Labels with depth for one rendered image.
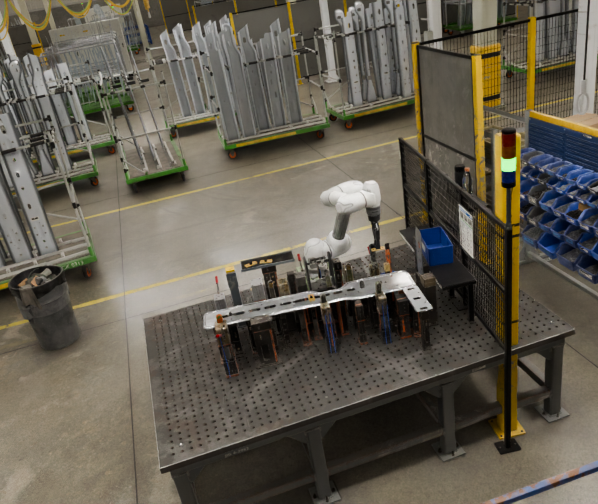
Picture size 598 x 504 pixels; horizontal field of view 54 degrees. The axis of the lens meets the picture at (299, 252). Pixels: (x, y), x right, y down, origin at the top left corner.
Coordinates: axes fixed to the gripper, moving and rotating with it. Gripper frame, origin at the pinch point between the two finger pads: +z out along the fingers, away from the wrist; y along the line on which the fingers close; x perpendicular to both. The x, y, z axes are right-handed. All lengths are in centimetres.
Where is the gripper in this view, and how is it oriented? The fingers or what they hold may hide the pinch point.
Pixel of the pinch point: (377, 243)
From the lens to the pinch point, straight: 374.8
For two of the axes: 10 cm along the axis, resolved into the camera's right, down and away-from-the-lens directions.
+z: 1.6, 8.8, 4.4
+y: 1.5, 4.2, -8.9
